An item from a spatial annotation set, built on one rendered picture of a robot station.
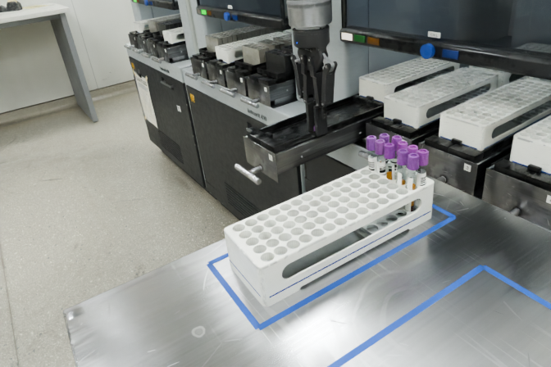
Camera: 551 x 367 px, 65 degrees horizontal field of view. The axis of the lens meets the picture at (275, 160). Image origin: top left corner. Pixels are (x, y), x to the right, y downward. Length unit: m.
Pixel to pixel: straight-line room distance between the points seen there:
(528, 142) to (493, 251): 0.27
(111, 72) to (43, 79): 0.59
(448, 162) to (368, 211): 0.36
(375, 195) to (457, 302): 0.18
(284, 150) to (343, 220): 0.39
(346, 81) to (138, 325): 0.85
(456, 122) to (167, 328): 0.65
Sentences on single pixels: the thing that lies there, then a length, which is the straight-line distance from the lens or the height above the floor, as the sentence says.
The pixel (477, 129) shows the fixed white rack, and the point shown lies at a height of 0.86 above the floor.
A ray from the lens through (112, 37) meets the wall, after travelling 4.43.
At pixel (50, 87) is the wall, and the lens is 4.40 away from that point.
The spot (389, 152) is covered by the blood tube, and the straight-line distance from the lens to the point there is 0.64.
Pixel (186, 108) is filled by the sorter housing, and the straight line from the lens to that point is 2.10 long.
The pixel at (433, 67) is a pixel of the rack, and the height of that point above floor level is 0.86.
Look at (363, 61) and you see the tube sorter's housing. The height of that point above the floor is 0.89.
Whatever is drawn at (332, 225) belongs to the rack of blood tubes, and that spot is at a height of 0.88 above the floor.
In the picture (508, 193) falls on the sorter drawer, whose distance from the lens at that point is 0.87.
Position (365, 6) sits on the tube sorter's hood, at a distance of 1.08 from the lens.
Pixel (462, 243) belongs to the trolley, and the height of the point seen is 0.82.
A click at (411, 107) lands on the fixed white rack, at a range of 0.98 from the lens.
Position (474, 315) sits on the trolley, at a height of 0.82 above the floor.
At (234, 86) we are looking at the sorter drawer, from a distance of 1.56.
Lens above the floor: 1.22
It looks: 27 degrees down
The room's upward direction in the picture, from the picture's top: 6 degrees counter-clockwise
